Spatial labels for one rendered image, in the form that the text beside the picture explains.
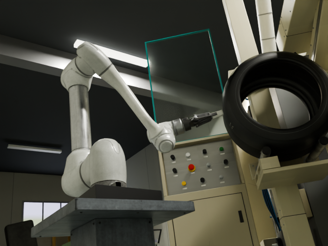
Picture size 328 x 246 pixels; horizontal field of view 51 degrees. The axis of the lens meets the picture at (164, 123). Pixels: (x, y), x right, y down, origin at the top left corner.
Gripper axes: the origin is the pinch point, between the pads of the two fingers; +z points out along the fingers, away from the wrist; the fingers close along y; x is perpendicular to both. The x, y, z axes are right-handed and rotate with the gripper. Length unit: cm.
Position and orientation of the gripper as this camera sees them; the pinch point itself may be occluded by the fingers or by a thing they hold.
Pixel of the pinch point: (216, 114)
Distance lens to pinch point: 199.3
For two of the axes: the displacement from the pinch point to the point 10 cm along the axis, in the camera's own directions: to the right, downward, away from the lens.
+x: 2.7, 8.6, -4.3
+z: 9.5, -3.1, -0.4
